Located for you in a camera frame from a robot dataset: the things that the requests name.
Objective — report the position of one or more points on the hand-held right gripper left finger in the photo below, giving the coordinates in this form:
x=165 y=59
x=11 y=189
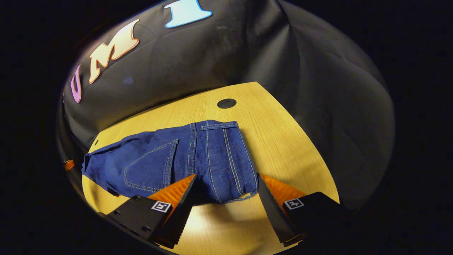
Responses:
x=184 y=212

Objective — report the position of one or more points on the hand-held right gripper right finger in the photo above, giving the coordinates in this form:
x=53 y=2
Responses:
x=272 y=212

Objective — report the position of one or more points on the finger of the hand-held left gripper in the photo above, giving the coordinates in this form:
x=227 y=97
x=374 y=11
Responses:
x=69 y=165

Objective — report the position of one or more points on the blue jeans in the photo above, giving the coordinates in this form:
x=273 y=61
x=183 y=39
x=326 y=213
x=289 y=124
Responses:
x=198 y=159

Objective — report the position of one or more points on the black backdrop cloth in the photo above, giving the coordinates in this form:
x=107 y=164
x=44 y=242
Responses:
x=247 y=49

